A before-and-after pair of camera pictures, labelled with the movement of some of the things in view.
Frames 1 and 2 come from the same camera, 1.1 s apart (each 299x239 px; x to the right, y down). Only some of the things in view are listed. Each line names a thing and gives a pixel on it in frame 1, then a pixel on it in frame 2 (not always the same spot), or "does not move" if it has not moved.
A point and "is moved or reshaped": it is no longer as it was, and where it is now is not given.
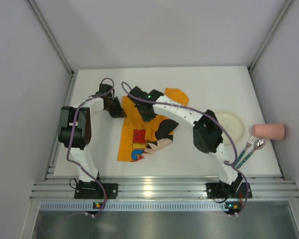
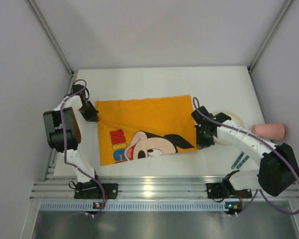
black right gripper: x=146 y=114 to x=204 y=139
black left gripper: x=115 y=109 to x=90 y=113
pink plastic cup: x=272 y=131 does not move
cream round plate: x=233 y=124 does not move
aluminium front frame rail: x=166 y=188 does not move
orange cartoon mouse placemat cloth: x=137 y=139 is moved or reshaped
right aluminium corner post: x=285 y=8 does not move
